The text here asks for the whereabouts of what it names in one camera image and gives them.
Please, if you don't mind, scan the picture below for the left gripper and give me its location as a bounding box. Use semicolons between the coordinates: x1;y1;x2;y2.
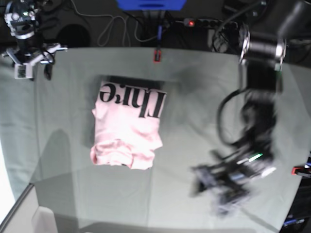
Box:
190;150;276;216

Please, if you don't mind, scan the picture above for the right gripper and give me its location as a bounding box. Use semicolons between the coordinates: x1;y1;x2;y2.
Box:
12;38;53;80

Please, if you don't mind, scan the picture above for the pink t-shirt black print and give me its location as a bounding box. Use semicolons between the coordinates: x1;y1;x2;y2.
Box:
90;81;167;170

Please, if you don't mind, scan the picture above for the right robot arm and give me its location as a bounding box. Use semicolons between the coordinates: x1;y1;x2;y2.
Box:
1;0;60;80

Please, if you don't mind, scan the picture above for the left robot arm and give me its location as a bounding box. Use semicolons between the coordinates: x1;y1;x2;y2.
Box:
192;0;311;216

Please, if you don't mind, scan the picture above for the red clamp right edge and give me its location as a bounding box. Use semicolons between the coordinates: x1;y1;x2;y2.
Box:
291;165;311;178

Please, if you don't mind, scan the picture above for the blue box top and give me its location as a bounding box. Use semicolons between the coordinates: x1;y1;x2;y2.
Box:
116;0;186;11

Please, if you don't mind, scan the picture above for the red clamp top centre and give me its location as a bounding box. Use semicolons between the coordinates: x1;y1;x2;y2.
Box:
153;49;161;63

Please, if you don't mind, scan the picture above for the white bin corner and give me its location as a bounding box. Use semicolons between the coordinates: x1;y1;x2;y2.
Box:
32;206;58;233

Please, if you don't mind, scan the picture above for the black power strip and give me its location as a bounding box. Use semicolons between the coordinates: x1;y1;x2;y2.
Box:
183;18;239;30

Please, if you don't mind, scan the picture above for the white cable on floor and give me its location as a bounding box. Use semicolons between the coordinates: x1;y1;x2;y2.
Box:
70;0;146;47

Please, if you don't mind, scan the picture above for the blue clamp handle centre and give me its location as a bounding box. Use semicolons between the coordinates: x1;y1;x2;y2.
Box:
157;25;162;42

